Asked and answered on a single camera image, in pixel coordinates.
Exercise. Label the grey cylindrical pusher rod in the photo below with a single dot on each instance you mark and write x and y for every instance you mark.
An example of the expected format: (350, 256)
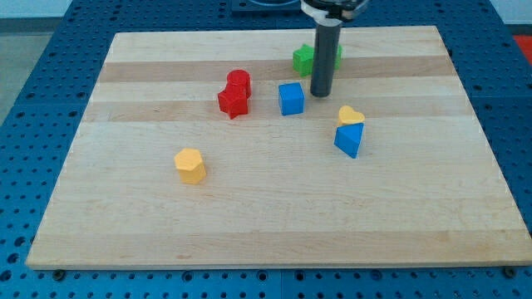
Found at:
(324, 58)

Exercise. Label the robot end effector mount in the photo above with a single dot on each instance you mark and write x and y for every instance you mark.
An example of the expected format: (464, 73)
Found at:
(329, 10)

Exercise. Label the blue cube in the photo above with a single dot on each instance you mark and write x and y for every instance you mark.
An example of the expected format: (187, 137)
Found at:
(291, 99)

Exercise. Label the blue triangle block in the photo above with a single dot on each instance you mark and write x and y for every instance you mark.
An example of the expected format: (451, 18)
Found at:
(348, 138)

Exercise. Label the green block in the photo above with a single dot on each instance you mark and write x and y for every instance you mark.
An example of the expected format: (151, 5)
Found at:
(303, 59)

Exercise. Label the yellow heart block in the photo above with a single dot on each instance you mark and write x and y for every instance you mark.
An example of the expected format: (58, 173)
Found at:
(349, 116)

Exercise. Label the red cylinder block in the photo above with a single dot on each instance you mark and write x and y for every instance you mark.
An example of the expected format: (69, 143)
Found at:
(239, 78)

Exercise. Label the red star block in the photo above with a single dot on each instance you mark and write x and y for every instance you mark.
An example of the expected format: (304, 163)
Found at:
(233, 101)

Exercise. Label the wooden board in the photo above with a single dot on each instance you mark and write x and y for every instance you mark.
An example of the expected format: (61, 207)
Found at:
(424, 191)

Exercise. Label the yellow hexagon block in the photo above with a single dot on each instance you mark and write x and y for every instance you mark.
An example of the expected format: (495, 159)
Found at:
(190, 166)

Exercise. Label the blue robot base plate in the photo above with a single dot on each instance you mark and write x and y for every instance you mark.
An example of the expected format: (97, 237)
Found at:
(247, 7)

